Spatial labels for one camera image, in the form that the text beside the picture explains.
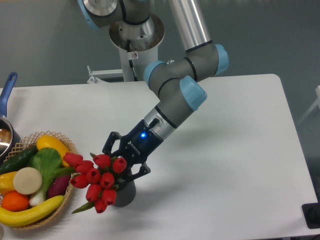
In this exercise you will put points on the white frame at right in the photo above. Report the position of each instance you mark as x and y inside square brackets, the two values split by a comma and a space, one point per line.
[312, 110]

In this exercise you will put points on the yellow banana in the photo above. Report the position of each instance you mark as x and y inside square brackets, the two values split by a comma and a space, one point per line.
[32, 215]

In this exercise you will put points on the yellow bell pepper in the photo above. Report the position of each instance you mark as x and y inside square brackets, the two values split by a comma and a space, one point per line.
[6, 183]

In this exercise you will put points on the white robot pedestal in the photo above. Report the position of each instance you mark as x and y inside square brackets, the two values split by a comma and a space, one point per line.
[137, 46]

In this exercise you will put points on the green bok choy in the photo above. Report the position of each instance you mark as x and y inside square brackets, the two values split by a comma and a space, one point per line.
[46, 161]

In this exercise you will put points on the purple eggplant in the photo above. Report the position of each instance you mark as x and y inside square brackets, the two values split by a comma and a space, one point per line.
[59, 186]

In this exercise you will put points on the black device at edge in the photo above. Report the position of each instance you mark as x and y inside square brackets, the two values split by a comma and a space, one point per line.
[311, 212]

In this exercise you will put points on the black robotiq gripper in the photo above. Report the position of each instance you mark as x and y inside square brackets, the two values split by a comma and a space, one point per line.
[135, 147]

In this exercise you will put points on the red tulip bouquet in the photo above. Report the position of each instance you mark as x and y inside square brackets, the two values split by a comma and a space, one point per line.
[101, 177]

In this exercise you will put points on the woven wicker basket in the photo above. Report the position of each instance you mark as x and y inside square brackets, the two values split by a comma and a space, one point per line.
[30, 141]

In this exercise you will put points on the orange fruit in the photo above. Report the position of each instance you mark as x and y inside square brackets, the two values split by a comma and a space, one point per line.
[15, 202]

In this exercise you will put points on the dark grey ribbed vase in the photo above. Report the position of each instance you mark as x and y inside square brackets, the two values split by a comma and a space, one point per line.
[125, 193]

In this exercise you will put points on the blue handled saucepan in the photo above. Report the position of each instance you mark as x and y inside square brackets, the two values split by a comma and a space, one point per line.
[8, 136]

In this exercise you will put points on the green cucumber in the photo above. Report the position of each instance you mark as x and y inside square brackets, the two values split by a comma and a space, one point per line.
[18, 161]

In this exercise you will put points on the round beige disc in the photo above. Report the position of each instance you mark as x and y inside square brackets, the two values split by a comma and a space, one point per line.
[27, 180]

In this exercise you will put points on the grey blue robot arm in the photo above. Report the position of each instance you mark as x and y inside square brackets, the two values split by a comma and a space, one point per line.
[176, 83]

